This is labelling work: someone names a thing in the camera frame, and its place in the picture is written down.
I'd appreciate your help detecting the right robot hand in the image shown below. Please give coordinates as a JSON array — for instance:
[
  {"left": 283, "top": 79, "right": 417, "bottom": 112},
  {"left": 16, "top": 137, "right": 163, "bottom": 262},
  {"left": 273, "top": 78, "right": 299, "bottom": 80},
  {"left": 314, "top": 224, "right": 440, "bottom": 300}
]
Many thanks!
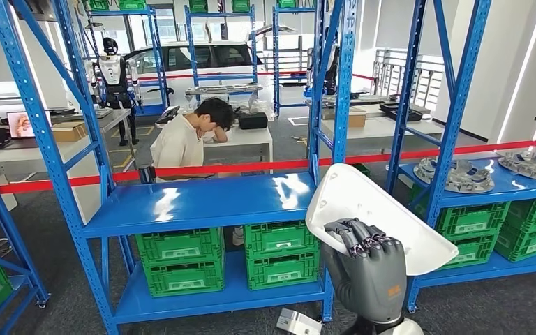
[{"left": 320, "top": 217, "right": 408, "bottom": 325}]

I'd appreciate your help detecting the white plastic shell part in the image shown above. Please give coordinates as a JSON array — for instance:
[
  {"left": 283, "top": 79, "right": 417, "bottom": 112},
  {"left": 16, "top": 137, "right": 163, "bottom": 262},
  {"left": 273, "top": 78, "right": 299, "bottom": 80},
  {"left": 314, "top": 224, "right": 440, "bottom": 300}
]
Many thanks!
[{"left": 304, "top": 163, "right": 460, "bottom": 277}]

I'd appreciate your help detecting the grey round metal part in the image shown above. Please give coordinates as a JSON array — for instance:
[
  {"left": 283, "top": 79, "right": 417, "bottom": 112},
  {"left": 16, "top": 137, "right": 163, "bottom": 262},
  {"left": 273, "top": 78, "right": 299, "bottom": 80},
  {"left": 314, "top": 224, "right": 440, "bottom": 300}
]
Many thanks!
[
  {"left": 497, "top": 149, "right": 536, "bottom": 186},
  {"left": 412, "top": 156, "right": 496, "bottom": 195}
]

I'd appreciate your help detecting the blue steel shelf rack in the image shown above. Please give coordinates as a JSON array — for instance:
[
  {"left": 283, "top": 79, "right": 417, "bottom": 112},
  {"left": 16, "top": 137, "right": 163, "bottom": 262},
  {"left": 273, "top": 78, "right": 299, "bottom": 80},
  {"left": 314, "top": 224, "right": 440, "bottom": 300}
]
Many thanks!
[
  {"left": 74, "top": 0, "right": 170, "bottom": 117},
  {"left": 184, "top": 3, "right": 260, "bottom": 96},
  {"left": 271, "top": 3, "right": 318, "bottom": 117},
  {"left": 385, "top": 0, "right": 536, "bottom": 315},
  {"left": 0, "top": 137, "right": 51, "bottom": 335},
  {"left": 0, "top": 0, "right": 359, "bottom": 335}
]

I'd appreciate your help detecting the white desk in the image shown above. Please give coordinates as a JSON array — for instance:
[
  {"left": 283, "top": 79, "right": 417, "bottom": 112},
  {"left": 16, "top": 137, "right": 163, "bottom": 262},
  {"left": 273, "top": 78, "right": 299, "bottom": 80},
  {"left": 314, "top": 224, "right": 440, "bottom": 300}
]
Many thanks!
[
  {"left": 0, "top": 134, "right": 112, "bottom": 225},
  {"left": 202, "top": 124, "right": 275, "bottom": 176},
  {"left": 318, "top": 114, "right": 445, "bottom": 156}
]

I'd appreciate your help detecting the cardboard box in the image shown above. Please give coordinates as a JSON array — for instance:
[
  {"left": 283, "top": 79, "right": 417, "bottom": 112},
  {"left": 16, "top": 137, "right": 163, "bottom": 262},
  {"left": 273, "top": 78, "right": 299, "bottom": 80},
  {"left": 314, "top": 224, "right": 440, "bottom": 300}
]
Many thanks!
[
  {"left": 322, "top": 107, "right": 367, "bottom": 129},
  {"left": 51, "top": 121, "right": 89, "bottom": 143}
]

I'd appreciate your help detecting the steel table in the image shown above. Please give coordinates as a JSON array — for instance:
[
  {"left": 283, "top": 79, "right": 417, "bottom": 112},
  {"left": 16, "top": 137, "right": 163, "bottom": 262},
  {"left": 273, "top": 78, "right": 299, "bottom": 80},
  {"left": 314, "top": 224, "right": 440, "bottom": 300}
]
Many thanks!
[
  {"left": 321, "top": 94, "right": 431, "bottom": 122},
  {"left": 48, "top": 107, "right": 138, "bottom": 170}
]

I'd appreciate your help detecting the black hard case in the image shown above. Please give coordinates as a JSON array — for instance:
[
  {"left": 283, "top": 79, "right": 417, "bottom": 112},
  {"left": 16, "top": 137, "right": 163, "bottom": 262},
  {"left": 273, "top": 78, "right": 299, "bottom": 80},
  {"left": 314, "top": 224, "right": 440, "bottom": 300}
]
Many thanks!
[{"left": 237, "top": 112, "right": 269, "bottom": 131}]

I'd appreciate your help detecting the white railing fence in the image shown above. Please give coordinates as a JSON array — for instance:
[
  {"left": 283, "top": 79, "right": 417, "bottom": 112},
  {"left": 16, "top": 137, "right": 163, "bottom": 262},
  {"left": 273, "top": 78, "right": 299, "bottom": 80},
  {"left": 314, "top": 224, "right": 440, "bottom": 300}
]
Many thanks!
[{"left": 371, "top": 47, "right": 447, "bottom": 112}]

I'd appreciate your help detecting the humanoid robot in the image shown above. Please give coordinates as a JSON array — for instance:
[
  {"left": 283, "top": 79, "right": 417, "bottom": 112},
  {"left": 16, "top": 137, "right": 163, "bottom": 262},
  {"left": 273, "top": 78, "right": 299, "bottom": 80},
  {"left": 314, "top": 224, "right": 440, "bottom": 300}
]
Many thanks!
[
  {"left": 304, "top": 27, "right": 341, "bottom": 97},
  {"left": 89, "top": 36, "right": 142, "bottom": 147}
]

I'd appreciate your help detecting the person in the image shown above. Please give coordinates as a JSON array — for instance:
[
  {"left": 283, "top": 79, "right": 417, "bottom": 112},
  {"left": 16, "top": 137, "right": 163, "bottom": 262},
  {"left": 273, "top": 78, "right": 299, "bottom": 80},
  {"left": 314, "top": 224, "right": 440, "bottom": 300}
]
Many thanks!
[{"left": 149, "top": 96, "right": 246, "bottom": 247}]

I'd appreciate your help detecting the grey parts tray on stand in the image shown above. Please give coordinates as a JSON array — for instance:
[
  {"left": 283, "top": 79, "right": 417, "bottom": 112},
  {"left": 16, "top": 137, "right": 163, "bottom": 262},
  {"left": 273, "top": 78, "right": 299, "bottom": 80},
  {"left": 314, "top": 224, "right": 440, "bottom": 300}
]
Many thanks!
[{"left": 184, "top": 83, "right": 265, "bottom": 103}]

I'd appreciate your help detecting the black slotted tray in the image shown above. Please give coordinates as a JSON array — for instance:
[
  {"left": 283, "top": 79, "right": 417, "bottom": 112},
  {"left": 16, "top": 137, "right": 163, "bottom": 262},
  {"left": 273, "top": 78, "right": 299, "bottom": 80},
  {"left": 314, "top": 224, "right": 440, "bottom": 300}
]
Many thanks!
[{"left": 155, "top": 105, "right": 181, "bottom": 125}]

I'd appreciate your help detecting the white car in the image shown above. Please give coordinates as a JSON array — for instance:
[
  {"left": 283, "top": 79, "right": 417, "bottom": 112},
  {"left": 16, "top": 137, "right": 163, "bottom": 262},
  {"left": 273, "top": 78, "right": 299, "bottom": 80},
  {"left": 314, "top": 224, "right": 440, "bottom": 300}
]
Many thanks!
[{"left": 124, "top": 24, "right": 297, "bottom": 105}]

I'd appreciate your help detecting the open laptop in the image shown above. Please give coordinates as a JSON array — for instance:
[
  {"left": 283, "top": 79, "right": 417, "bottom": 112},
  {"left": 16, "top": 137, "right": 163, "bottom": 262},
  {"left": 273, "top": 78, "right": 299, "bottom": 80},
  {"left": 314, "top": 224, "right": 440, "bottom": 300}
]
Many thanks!
[{"left": 6, "top": 110, "right": 38, "bottom": 140}]

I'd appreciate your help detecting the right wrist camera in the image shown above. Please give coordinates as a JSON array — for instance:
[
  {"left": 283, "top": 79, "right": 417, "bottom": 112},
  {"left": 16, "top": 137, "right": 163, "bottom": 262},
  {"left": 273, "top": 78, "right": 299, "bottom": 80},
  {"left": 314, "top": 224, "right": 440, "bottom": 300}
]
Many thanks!
[{"left": 275, "top": 308, "right": 325, "bottom": 335}]

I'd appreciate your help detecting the black barrier post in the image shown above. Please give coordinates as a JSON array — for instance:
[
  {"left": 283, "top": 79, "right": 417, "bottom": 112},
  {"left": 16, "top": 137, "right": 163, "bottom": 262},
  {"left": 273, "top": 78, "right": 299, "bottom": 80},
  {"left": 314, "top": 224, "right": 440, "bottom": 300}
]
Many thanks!
[{"left": 137, "top": 163, "right": 158, "bottom": 186}]

